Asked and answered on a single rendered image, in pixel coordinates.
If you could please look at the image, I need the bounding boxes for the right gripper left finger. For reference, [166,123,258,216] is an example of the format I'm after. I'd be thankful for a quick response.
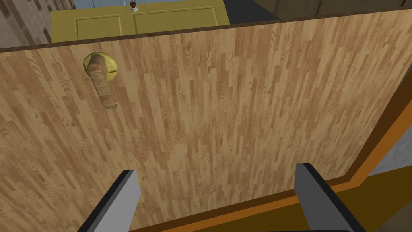
[77,169,142,232]

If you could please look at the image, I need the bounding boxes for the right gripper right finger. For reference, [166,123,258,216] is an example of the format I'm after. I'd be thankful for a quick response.
[294,162,367,232]

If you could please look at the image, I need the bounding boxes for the light wooden door leaf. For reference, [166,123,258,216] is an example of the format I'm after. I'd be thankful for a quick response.
[0,7,412,232]

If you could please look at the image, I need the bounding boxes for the yellow panelled door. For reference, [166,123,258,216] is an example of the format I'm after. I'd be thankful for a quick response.
[49,0,231,44]

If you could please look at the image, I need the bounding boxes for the wooden lever door handle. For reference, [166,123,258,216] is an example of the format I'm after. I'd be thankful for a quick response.
[83,52,118,109]

